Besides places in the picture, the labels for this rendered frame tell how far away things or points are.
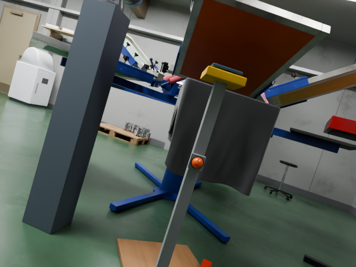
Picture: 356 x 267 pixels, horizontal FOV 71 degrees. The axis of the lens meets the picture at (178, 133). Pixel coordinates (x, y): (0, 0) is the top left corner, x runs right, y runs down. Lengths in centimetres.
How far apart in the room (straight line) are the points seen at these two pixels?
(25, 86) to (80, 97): 520
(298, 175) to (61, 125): 496
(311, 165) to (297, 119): 95
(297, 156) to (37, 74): 576
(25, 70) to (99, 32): 530
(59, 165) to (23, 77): 528
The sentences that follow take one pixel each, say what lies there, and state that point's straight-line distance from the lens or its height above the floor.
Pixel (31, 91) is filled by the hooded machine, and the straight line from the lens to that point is 640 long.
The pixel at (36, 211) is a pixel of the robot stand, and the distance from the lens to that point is 156.
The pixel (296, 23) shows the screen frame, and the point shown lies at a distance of 125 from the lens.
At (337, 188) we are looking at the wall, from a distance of 597.
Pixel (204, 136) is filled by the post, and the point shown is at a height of 74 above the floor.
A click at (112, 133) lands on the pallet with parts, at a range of 507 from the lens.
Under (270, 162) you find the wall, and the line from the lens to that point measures 558.
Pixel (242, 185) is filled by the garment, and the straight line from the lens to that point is 122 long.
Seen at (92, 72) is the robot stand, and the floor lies 85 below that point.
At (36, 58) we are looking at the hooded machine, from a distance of 650.
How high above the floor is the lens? 78
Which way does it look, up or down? 4 degrees down
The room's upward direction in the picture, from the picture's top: 17 degrees clockwise
